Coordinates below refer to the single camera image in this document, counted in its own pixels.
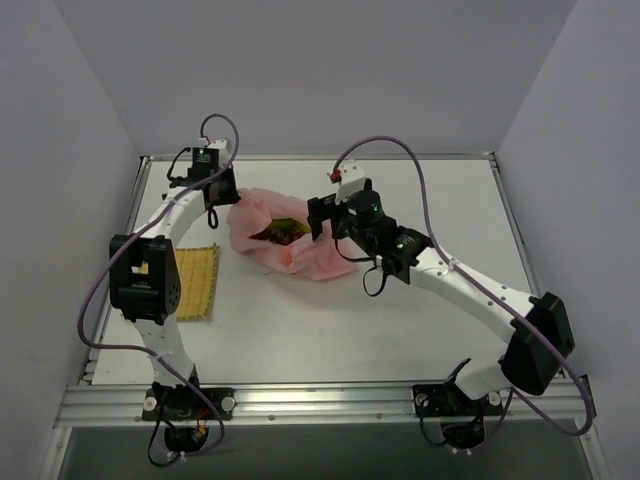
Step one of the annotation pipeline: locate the pink plastic bag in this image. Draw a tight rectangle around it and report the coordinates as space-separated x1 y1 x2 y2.
226 188 357 281

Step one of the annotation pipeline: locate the red fake grape bunch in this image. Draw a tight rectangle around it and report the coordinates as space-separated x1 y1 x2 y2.
251 226 301 246

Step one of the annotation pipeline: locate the green orange fake mango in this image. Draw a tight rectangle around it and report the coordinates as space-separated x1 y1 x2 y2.
270 218 311 239

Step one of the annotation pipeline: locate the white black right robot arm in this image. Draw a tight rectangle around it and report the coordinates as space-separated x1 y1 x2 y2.
307 189 575 413

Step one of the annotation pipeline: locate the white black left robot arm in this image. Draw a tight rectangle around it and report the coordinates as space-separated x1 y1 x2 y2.
109 139 240 419

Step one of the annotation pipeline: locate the woven bamboo tray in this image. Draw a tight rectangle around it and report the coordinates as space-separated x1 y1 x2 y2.
176 244 220 322

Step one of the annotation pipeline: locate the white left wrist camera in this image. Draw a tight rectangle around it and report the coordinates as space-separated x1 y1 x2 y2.
194 138 233 164

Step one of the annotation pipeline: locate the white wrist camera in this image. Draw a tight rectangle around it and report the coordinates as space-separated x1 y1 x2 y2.
328 159 370 205
194 138 233 164

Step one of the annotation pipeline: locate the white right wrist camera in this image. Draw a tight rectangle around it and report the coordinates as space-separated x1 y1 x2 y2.
328 159 370 205

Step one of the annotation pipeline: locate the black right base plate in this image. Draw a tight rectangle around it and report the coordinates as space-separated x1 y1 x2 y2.
412 383 503 418

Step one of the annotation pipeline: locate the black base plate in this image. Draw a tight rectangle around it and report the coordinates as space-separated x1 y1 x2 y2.
412 383 503 418
141 384 236 422

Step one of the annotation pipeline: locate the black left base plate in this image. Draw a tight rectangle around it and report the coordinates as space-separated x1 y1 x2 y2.
141 384 236 422

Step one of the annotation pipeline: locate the aluminium front frame rail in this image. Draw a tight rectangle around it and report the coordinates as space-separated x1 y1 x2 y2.
53 374 597 429

